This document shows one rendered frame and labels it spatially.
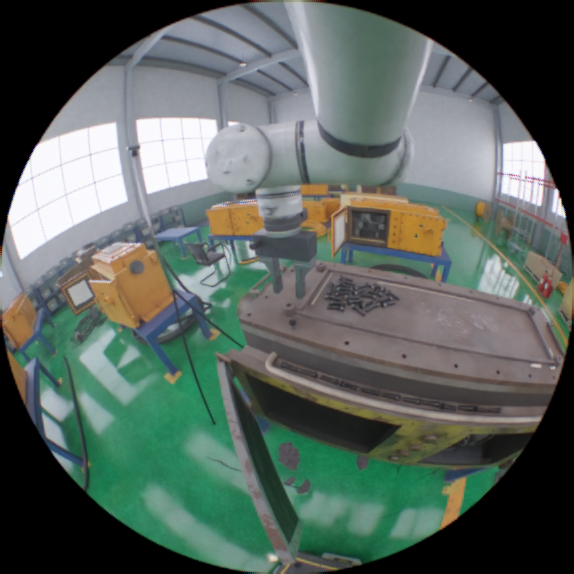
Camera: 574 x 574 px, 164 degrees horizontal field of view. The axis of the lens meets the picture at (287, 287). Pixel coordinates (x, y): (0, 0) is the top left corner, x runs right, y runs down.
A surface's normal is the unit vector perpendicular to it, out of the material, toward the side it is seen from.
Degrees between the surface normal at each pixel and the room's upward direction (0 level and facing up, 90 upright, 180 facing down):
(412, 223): 90
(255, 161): 92
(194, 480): 0
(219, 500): 0
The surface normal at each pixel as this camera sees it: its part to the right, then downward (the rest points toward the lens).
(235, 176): -0.26, 0.66
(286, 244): -0.46, 0.51
